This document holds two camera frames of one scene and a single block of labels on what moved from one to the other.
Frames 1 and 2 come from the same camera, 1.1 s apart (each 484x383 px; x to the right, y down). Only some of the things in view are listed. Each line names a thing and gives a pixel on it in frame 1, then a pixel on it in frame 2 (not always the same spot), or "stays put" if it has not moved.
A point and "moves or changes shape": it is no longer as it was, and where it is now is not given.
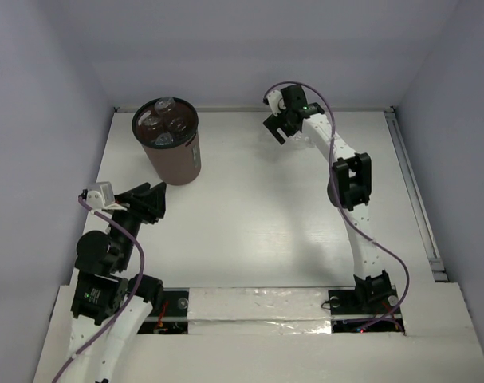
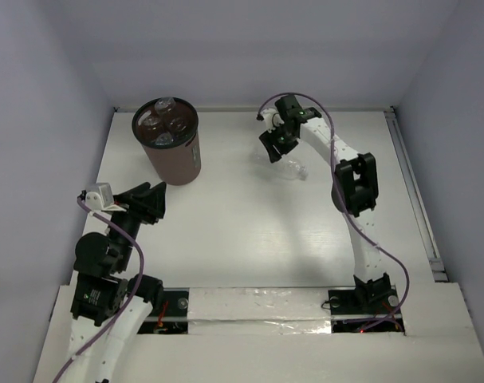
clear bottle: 301,140 moves or changes shape
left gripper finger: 155,202 stays put
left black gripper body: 142,205 stays put
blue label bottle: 147,119 stays put
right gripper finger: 277,127 to 267,140
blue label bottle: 164,139 stays put
